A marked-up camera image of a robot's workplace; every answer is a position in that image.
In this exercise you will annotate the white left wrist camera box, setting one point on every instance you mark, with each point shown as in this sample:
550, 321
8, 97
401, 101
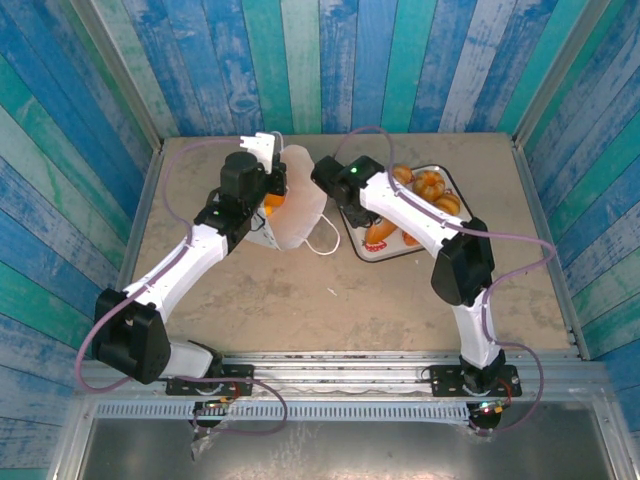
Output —
257, 145

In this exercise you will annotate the grey metal panel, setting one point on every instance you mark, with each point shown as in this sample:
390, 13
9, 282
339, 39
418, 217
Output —
350, 450

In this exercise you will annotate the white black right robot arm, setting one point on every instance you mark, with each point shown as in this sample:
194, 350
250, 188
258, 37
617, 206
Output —
465, 270

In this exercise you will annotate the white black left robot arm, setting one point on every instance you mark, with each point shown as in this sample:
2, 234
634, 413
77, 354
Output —
130, 340

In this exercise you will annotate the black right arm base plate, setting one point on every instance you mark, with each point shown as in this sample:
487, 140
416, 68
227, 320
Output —
445, 380

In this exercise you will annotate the orange fake croissant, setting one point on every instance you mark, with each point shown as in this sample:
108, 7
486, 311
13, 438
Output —
402, 174

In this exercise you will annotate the orange fruit in bag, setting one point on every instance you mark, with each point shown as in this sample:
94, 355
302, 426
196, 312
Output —
274, 202

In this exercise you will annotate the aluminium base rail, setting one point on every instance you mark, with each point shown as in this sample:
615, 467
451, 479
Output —
340, 372

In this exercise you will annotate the long fake bread loaf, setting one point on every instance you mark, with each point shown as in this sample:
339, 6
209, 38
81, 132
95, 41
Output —
382, 231

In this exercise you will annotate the aluminium side rail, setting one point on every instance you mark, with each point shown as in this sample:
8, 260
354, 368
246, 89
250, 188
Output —
570, 310
142, 215

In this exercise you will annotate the white plastic bag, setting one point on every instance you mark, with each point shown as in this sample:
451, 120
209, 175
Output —
300, 200

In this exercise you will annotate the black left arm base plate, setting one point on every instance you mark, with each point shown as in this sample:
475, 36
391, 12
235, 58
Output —
240, 375

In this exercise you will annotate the aluminium frame post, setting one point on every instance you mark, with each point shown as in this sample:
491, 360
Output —
552, 75
123, 75

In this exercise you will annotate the round ridged orange fake bread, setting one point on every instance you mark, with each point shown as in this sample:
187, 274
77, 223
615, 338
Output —
429, 185

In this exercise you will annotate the small ridged fake bun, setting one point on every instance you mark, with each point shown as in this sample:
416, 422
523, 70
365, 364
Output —
447, 202

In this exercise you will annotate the white strawberry print tray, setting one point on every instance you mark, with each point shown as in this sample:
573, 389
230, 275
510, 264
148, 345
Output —
385, 252

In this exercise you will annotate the small orange fake bread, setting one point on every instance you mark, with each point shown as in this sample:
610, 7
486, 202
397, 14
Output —
410, 239

